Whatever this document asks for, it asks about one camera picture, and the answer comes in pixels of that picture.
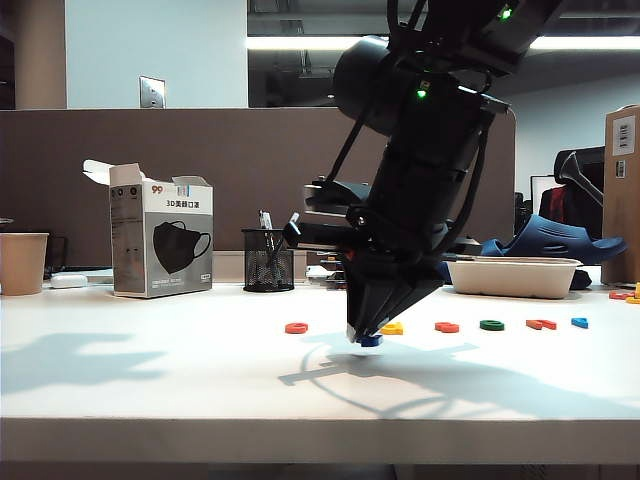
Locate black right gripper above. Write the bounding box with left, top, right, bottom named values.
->
left=283, top=198, right=451, bottom=343

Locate black mesh pen holder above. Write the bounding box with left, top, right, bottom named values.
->
left=241, top=228, right=296, bottom=294

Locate beige pulp food container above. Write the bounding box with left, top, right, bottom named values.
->
left=446, top=255, right=584, bottom=300

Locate white monitor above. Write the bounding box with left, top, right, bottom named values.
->
left=530, top=174, right=557, bottom=214

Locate red garment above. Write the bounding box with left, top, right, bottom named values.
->
left=538, top=185, right=570, bottom=224

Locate black office chair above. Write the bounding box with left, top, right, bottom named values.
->
left=552, top=146, right=606, bottom=241

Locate grey face mask box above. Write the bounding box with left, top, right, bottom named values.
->
left=82, top=159, right=215, bottom=300

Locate brown desk partition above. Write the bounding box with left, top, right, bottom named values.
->
left=0, top=105, right=518, bottom=274

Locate cardboard box with labels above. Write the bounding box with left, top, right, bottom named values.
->
left=601, top=104, right=640, bottom=286

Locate white ceiling light strip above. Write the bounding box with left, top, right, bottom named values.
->
left=246, top=35, right=640, bottom=51

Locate white earbuds case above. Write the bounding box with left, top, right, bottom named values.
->
left=49, top=274, right=90, bottom=290

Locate brown paper cup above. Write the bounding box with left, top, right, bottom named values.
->
left=0, top=232, right=51, bottom=297

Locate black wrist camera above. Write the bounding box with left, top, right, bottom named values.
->
left=302, top=180, right=372, bottom=220

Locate black camera cable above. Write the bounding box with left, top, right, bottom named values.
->
left=327, top=115, right=372, bottom=184

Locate metal wall switch plate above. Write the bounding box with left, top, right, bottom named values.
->
left=139, top=75, right=167, bottom=110

